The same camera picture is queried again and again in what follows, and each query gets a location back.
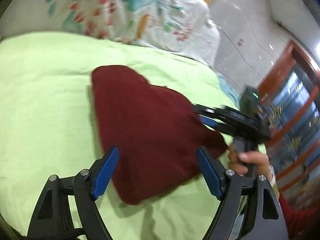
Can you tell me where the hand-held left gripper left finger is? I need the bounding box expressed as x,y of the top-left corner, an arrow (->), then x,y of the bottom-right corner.
27,146 -> 120,240

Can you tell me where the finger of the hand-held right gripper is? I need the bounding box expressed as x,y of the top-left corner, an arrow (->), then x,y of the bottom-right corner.
192,104 -> 225,117
200,117 -> 220,130

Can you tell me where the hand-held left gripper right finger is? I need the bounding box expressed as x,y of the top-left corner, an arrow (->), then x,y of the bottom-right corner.
197,147 -> 290,240

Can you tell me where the maroon hooded sweater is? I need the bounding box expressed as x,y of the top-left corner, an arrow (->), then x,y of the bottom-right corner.
90,65 -> 228,205

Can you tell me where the person's right hand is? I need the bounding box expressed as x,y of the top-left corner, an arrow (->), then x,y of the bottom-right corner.
229,142 -> 271,177

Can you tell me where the dark device with green light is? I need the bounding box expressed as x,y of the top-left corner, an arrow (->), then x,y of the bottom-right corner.
239,86 -> 262,117

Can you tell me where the light blue floral bedsheet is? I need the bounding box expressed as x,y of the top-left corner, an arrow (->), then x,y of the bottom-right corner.
216,74 -> 242,104

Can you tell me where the wooden glass door cabinet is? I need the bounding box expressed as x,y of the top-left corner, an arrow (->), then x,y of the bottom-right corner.
257,40 -> 320,210

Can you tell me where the light green bed sheet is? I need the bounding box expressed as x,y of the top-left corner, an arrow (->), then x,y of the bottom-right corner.
0,31 -> 267,240

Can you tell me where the white floral quilt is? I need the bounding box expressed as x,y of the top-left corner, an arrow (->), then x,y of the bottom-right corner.
0,0 -> 220,67

